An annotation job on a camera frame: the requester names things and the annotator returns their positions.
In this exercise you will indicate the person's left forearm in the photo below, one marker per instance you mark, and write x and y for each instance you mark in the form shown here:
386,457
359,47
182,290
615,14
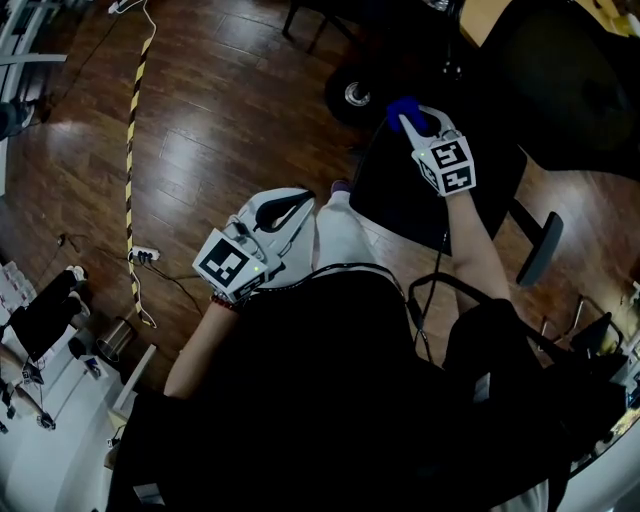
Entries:
200,345

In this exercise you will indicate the white frame table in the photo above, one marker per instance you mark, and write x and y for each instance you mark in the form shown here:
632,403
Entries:
30,59

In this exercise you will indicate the black thin-legged chair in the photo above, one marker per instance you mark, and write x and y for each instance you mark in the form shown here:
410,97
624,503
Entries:
289,20

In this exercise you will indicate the person's purple shoe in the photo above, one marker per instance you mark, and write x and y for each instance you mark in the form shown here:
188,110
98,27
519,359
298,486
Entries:
340,186

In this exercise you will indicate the round wooden table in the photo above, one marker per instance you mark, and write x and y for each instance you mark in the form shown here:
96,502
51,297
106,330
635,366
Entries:
475,25

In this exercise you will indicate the person's right forearm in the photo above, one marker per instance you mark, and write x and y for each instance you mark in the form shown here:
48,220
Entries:
470,240

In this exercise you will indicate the yellow black striped floor tape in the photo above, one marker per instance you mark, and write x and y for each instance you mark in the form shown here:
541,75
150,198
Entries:
129,200

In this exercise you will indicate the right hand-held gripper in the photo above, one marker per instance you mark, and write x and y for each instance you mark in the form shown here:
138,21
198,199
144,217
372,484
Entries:
452,170

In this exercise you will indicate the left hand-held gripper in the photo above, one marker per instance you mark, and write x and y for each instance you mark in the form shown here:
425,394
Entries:
222,262

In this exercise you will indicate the person's white trousers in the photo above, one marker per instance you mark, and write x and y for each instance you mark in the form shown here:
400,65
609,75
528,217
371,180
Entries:
340,235

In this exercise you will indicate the grey plastic bag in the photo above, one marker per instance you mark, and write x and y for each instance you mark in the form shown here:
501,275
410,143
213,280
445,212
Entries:
12,120

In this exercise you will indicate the blue cloth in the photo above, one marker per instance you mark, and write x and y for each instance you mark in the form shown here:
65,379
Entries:
402,107

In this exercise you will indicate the metal waste bin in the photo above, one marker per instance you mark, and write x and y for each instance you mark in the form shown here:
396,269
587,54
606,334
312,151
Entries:
115,340

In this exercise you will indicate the black mesh office chair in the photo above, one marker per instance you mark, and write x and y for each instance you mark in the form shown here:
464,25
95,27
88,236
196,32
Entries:
400,200

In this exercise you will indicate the person wearing black headset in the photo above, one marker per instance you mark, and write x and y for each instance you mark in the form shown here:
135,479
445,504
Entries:
300,400

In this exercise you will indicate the black power adapter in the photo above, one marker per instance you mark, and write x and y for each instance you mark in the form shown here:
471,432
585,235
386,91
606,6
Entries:
61,240

